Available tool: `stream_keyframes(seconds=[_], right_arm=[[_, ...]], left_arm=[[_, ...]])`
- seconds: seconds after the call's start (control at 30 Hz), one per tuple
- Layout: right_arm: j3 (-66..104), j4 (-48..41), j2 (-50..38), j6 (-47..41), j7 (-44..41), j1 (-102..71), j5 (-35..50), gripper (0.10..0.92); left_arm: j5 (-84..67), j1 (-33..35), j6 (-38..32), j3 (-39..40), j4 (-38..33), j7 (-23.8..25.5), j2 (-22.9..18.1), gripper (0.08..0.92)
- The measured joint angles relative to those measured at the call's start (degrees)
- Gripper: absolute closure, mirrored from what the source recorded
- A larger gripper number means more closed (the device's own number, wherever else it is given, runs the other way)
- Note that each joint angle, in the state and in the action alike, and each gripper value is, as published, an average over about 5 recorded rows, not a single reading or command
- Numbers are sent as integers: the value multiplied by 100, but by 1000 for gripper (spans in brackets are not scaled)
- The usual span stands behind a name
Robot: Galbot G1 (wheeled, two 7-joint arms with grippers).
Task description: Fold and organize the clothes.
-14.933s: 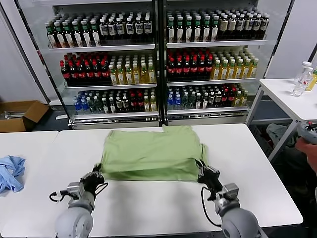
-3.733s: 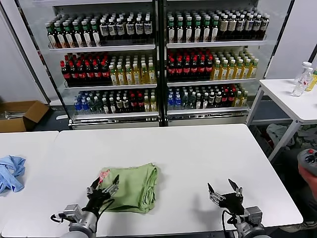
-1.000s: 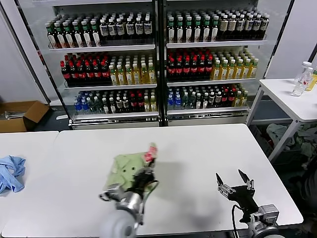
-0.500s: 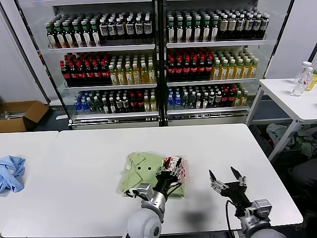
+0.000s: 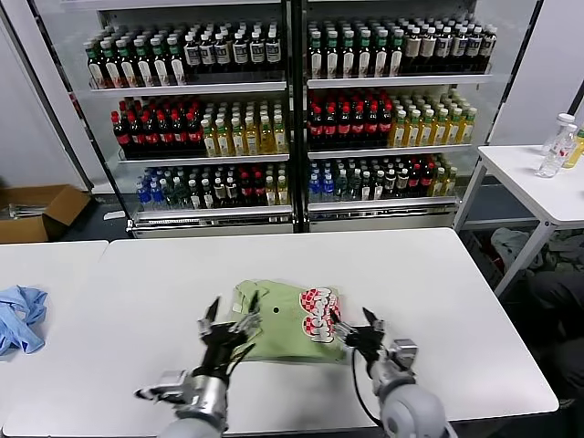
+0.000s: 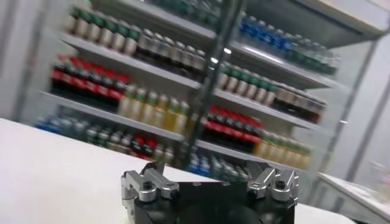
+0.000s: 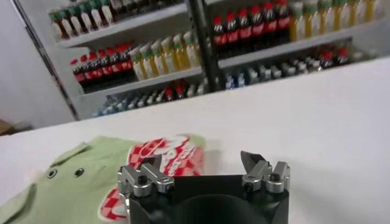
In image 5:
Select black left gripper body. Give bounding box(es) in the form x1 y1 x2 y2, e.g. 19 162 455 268
199 322 251 377

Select open brown cardboard box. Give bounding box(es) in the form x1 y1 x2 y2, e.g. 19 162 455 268
0 183 92 245

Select dark bottle beige label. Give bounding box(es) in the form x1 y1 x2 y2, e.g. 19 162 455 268
420 26 436 75
404 27 421 75

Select glass-door drinks display cabinet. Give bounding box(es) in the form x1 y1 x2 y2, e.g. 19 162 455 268
291 0 548 234
0 0 300 241

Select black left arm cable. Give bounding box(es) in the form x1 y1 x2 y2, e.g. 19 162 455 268
223 341 257 373

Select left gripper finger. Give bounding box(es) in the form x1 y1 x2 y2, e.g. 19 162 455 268
197 295 222 339
229 290 263 335

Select crumpled light blue cloth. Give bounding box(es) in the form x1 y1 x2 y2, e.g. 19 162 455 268
0 285 49 358

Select shiny metal parts bundle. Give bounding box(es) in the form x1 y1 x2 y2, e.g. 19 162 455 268
6 203 47 222

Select grey cloth pile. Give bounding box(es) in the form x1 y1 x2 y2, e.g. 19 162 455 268
490 227 568 279

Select white side table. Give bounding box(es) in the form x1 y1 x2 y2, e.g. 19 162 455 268
451 143 584 297

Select clear bottle red label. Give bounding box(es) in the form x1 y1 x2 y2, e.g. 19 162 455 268
535 123 578 179

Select bystander dark trousers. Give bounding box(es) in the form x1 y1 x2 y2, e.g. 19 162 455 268
499 268 584 410

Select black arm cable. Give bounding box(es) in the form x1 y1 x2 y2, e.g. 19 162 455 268
223 341 257 373
349 347 383 428

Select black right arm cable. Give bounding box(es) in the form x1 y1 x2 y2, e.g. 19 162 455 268
349 347 383 428

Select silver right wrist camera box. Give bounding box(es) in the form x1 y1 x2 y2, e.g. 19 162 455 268
390 339 420 373

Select black plastic crate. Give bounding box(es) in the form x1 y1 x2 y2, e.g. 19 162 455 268
459 227 508 293

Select clear bottle white cap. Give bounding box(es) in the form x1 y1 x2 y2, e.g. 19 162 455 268
541 113 577 155

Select light green t-shirt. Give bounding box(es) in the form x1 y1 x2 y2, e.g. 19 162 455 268
232 278 352 365

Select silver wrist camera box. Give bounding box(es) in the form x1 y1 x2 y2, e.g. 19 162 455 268
390 339 420 373
133 370 189 405

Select dark bottle navy label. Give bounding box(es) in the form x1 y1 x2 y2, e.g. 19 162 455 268
232 31 249 72
265 29 281 71
466 26 483 74
183 35 201 74
481 26 496 73
435 26 452 74
248 30 266 72
199 33 215 73
451 26 467 74
214 32 231 73

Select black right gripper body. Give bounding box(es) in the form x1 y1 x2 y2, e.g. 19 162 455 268
345 328 394 367

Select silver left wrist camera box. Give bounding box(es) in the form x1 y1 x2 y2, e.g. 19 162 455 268
133 370 189 405

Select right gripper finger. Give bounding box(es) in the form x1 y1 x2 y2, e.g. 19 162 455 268
330 310 358 344
361 307 388 335

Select yellow tea bottle green cap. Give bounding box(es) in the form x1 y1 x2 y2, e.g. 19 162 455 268
461 108 476 145
420 109 435 147
433 109 449 147
230 118 245 157
391 110 407 148
405 109 421 148
258 117 275 156
202 119 217 158
273 116 288 155
447 109 463 146
215 118 232 157
245 117 260 156

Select green-cap white-label tea bottle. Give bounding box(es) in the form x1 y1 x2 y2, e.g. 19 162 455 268
168 36 186 87
356 30 373 78
117 41 136 89
323 31 340 79
339 30 357 78
151 38 170 88
134 39 152 88
102 44 120 89
388 29 405 77
308 32 324 79
87 45 105 89
372 29 390 78

